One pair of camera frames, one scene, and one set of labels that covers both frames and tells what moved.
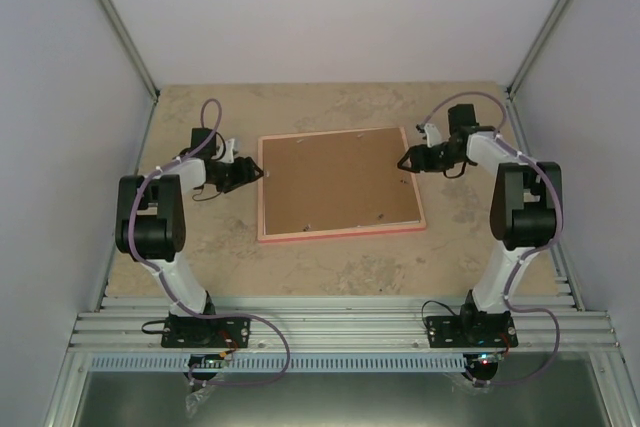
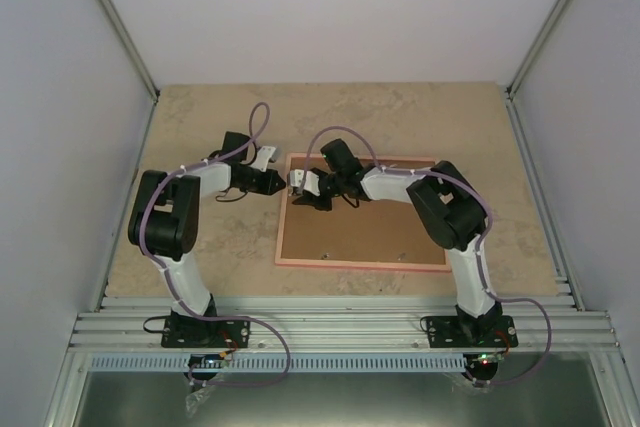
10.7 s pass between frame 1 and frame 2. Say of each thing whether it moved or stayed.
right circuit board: stayed
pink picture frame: moved
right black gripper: moved
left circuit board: stayed
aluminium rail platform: stayed
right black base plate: stayed
